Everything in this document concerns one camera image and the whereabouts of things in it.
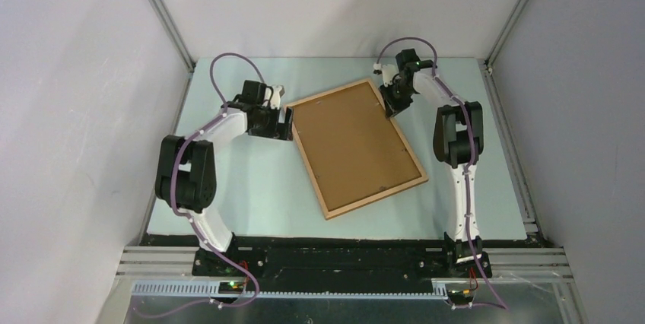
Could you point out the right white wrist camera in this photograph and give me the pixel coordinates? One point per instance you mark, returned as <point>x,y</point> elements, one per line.
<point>388,72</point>

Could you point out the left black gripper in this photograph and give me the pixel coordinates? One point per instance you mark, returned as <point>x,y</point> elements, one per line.
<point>282,131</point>

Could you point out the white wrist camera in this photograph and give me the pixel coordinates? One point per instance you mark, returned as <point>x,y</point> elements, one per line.
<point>273,96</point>
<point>388,72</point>

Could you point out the left aluminium corner profile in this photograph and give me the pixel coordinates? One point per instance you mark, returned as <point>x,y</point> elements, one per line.
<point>172,31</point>

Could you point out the brown cardboard backing board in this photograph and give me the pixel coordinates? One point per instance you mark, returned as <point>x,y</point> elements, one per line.
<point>353,145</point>

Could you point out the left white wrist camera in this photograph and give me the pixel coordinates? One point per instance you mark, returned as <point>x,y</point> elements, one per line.
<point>273,96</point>

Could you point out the right aluminium corner profile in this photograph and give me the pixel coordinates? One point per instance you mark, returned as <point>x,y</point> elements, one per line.
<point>510,23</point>

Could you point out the front aluminium rail frame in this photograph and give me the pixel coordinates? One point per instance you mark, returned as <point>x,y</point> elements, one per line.
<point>510,264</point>

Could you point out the grey slotted cable duct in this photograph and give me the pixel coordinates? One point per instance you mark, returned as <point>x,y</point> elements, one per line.
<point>221,289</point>

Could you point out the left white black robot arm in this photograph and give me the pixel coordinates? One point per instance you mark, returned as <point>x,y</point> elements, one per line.
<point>186,172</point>

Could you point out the aluminium corner profile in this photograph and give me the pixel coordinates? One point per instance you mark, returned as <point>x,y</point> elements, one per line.
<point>172,31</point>
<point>510,23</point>

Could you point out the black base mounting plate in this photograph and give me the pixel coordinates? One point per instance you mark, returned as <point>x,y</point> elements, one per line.
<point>336,266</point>

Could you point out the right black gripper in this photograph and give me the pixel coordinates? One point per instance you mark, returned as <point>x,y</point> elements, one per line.
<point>392,106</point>

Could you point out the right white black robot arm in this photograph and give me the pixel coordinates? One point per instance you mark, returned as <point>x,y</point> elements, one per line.
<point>458,142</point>

